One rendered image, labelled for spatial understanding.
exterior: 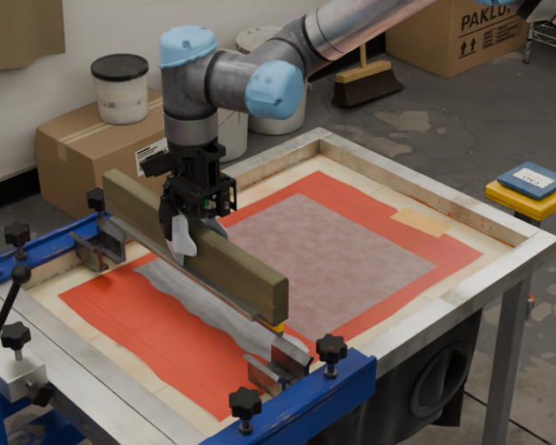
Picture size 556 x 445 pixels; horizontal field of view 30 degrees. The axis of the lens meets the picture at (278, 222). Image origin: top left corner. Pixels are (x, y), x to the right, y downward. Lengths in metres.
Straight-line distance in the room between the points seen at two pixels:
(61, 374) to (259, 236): 0.55
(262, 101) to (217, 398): 0.44
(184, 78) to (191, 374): 0.45
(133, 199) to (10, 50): 2.05
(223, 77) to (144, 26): 2.67
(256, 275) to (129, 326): 0.30
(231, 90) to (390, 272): 0.55
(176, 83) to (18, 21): 2.24
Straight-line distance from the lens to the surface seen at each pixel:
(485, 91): 4.71
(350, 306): 1.66
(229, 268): 1.46
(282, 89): 1.30
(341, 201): 1.93
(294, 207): 1.91
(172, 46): 1.35
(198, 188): 1.43
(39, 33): 3.67
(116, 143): 3.58
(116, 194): 1.64
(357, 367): 1.45
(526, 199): 1.99
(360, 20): 1.35
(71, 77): 3.85
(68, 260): 1.76
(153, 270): 1.74
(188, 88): 1.36
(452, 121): 4.41
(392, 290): 1.70
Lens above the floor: 1.95
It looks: 32 degrees down
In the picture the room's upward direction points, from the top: straight up
